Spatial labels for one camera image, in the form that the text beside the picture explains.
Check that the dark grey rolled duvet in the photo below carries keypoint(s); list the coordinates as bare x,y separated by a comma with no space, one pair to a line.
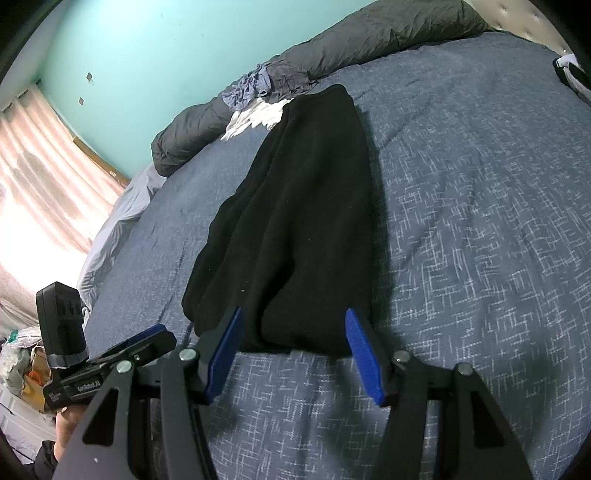
369,37

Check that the person's left hand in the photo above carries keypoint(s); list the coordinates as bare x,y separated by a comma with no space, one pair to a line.
67,429

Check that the white and black folded garment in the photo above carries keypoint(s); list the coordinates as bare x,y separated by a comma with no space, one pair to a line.
575,74

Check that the person's left forearm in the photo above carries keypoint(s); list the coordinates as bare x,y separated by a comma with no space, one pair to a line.
46,464

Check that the wooden window frame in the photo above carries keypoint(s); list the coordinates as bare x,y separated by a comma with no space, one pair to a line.
101,161

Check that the pink curtain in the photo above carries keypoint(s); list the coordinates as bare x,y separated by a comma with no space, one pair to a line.
41,184

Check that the white crumpled garment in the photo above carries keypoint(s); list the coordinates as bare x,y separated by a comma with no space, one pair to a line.
258,117

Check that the black sweater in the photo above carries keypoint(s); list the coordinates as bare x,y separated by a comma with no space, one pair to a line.
304,207

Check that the blue-grey crumpled garment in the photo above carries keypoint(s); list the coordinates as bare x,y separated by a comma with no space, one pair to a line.
247,87

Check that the pile of plastic bags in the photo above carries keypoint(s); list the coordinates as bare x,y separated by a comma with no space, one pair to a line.
18,364

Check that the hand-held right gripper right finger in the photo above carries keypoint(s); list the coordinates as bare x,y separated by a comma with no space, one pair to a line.
364,355

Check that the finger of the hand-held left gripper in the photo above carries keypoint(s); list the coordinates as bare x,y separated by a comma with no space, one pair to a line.
147,341

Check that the cream tufted headboard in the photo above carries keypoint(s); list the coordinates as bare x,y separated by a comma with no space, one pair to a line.
517,18

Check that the blue patterned bed cover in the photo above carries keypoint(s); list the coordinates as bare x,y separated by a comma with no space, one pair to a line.
461,207

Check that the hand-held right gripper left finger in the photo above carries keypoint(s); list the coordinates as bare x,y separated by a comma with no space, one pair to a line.
226,355

